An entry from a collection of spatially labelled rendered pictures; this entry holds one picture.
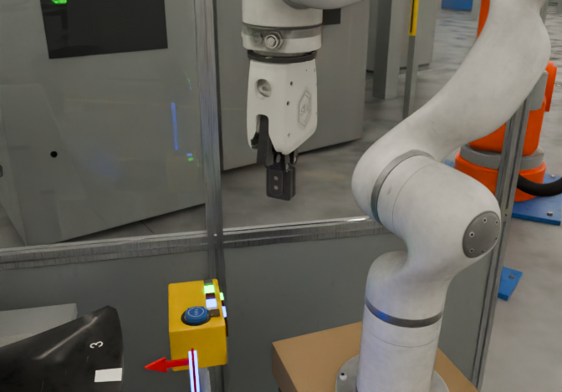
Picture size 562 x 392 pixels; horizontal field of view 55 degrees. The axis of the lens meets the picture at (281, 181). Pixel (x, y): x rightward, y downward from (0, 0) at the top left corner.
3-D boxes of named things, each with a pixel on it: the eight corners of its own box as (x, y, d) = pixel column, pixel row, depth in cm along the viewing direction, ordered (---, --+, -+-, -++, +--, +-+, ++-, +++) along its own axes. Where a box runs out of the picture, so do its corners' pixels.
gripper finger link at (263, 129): (257, 155, 56) (273, 173, 61) (278, 88, 58) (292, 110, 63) (247, 153, 56) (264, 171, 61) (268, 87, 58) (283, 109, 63)
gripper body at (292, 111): (296, 54, 53) (293, 161, 57) (330, 38, 61) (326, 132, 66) (227, 48, 55) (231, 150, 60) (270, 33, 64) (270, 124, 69)
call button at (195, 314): (185, 313, 101) (184, 306, 100) (206, 311, 102) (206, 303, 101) (186, 327, 97) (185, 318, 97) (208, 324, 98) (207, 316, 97)
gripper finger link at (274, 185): (282, 156, 60) (282, 210, 63) (293, 146, 62) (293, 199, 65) (256, 151, 61) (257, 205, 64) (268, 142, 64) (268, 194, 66)
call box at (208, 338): (171, 325, 113) (167, 282, 110) (219, 319, 115) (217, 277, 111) (172, 379, 99) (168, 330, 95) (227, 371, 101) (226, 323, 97)
